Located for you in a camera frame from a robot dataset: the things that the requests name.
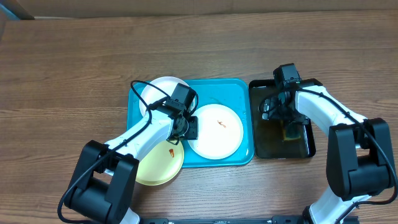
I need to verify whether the white plate with sauce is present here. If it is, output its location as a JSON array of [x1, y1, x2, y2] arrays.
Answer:
[[188, 104, 244, 160]]

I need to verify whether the yellow plate with sauce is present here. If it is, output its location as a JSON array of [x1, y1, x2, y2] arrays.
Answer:
[[136, 141, 184, 186]]

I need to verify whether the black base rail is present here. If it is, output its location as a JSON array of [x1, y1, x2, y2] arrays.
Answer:
[[139, 215, 311, 224]]

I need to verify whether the pinkish white plate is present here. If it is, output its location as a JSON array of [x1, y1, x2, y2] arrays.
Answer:
[[139, 77, 195, 117]]

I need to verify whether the blue plastic tray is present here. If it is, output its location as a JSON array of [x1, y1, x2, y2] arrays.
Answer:
[[126, 78, 256, 169]]

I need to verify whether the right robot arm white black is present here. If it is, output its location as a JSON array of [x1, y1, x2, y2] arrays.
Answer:
[[258, 79, 397, 223]]

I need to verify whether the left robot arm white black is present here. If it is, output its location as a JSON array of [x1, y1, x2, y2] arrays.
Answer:
[[57, 110, 198, 223]]

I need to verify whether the black tray with water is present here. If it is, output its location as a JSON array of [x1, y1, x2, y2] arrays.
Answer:
[[249, 79, 316, 159]]

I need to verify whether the green yellow sponge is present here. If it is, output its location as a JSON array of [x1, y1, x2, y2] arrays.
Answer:
[[281, 120, 301, 141]]

